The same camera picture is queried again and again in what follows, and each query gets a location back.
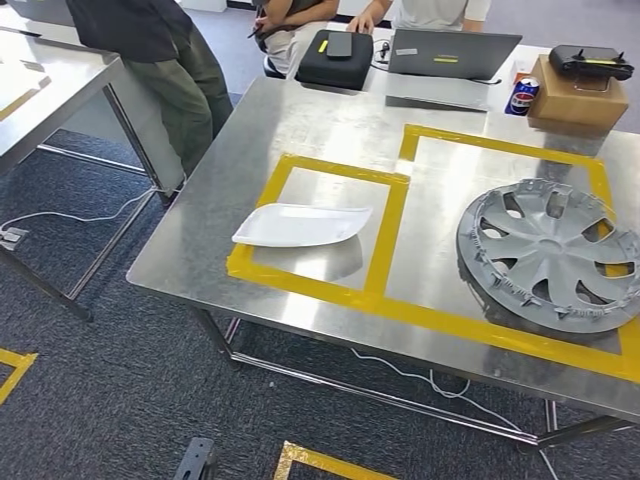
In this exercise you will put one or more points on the white desk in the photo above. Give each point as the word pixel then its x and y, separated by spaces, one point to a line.
pixel 495 94

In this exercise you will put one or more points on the person at laptop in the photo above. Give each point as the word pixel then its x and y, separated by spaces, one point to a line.
pixel 435 12

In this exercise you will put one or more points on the black zip case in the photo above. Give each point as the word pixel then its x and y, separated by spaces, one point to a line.
pixel 335 73

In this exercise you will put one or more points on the blue cola can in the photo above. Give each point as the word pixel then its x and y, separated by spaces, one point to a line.
pixel 524 98

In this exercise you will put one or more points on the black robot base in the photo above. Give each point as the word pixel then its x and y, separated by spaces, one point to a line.
pixel 195 460

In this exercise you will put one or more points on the brown cardboard box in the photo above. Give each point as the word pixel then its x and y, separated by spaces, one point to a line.
pixel 575 102

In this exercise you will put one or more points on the stainless steel workbench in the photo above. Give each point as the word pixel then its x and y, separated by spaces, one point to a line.
pixel 210 218

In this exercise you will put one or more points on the black handheld controller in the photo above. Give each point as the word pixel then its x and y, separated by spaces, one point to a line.
pixel 587 61

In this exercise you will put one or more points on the stainless steel table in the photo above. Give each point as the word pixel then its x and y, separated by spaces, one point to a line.
pixel 50 93

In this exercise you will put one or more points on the grey floor socket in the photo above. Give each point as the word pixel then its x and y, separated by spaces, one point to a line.
pixel 12 237

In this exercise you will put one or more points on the yellow tape double frame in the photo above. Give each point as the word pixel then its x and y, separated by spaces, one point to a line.
pixel 385 232

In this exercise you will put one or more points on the yellow tape strip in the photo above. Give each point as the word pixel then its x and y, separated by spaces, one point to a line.
pixel 23 99

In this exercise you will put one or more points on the yellow floor tape square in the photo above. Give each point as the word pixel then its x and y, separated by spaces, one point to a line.
pixel 17 371
pixel 320 462

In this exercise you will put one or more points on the black earphones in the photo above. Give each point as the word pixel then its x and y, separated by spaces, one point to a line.
pixel 384 50

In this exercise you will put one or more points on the black flat device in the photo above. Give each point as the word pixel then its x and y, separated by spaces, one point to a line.
pixel 340 44

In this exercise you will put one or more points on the person leaning on table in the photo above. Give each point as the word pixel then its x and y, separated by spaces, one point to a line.
pixel 164 86

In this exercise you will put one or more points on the silver plastic wheel hubcap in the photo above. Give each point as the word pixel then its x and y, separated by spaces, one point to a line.
pixel 547 248

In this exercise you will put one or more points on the grey laptop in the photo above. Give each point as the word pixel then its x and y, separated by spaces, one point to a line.
pixel 455 56

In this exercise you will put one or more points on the white curved plastic part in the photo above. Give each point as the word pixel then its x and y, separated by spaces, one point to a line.
pixel 300 225

